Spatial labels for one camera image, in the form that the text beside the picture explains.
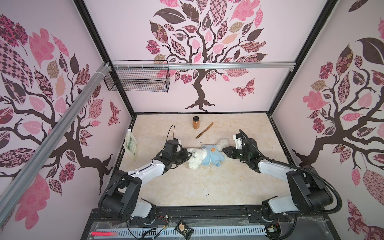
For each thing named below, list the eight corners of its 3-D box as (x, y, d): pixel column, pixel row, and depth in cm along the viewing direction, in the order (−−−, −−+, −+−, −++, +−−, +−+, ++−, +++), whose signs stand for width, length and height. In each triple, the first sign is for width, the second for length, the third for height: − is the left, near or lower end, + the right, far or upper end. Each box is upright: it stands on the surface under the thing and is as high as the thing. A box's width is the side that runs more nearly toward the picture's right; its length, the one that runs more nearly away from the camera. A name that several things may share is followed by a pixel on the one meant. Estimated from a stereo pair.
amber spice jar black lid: (192, 129, 112) (192, 120, 105) (193, 124, 115) (192, 116, 108) (199, 129, 112) (199, 120, 105) (199, 124, 115) (199, 116, 108)
